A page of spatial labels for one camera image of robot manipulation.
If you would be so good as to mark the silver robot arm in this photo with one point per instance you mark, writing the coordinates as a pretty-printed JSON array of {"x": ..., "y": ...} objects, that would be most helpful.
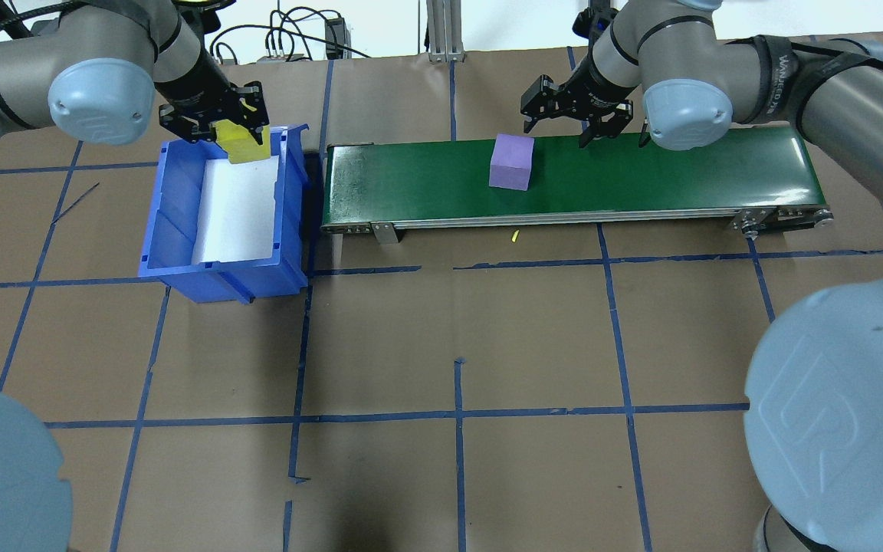
[
  {"x": 832, "y": 84},
  {"x": 27, "y": 61}
]

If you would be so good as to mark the small circuit board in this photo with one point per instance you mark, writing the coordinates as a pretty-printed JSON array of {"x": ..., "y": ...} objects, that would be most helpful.
[
  {"x": 294, "y": 56},
  {"x": 269, "y": 56}
]

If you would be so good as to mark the green conveyor belt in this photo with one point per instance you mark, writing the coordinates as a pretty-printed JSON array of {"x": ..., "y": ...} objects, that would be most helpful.
[{"x": 641, "y": 180}]

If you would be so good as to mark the white foam pad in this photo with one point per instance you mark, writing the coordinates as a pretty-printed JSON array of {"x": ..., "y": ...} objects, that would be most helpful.
[{"x": 234, "y": 215}]

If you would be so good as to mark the blue plastic bin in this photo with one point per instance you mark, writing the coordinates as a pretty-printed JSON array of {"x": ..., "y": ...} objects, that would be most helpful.
[{"x": 173, "y": 230}]

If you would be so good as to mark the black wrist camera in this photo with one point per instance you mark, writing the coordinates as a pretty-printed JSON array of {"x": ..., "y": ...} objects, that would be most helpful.
[{"x": 593, "y": 19}]

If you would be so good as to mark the aluminium extrusion post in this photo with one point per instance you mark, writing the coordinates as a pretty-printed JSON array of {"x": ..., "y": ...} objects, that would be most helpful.
[{"x": 445, "y": 31}]

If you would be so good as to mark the black power adapter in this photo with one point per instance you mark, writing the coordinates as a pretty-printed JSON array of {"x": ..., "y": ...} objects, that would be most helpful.
[{"x": 336, "y": 34}]

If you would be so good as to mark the purple foam block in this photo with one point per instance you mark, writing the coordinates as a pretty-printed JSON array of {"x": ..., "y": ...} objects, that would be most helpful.
[{"x": 510, "y": 161}]

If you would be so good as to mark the yellow foam block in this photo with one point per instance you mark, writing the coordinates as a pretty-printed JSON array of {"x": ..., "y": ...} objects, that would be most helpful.
[{"x": 242, "y": 149}]

